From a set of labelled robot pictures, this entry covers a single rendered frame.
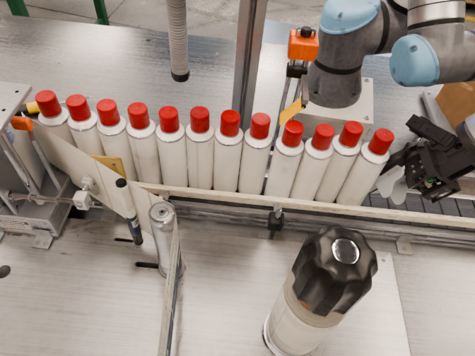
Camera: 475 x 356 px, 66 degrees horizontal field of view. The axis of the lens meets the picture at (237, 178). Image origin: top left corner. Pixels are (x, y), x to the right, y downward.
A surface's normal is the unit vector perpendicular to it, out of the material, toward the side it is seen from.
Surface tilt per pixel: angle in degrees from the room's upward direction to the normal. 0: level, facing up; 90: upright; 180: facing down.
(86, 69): 0
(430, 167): 60
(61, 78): 0
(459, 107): 90
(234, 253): 0
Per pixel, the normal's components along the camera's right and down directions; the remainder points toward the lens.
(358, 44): 0.17, 0.75
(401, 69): -0.99, 0.12
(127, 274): 0.07, -0.61
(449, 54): 0.14, 0.22
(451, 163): -0.83, -0.40
